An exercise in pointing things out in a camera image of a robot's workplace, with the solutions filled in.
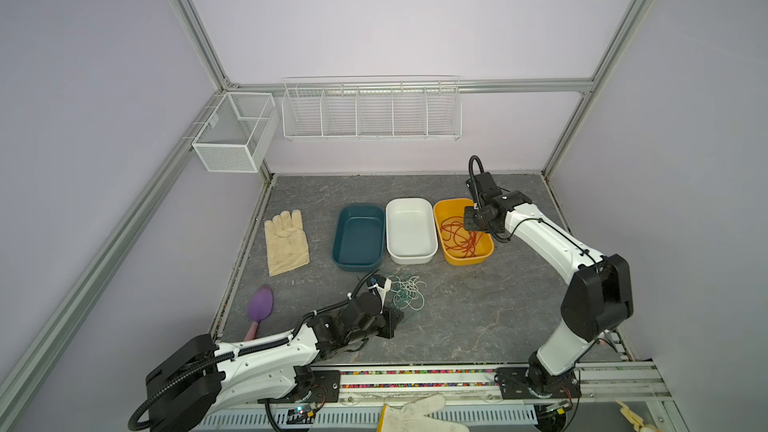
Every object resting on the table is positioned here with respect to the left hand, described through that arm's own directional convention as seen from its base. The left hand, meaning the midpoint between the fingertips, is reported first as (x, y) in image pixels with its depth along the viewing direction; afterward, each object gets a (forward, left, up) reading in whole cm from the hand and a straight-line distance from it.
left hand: (403, 320), depth 79 cm
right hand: (+25, -24, +8) cm, 35 cm away
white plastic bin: (+30, -5, -6) cm, 31 cm away
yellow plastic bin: (+41, -19, -5) cm, 45 cm away
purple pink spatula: (+10, +42, -7) cm, 44 cm away
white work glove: (-21, -1, -5) cm, 21 cm away
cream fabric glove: (+30, +37, -6) cm, 48 cm away
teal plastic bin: (+28, +13, -5) cm, 31 cm away
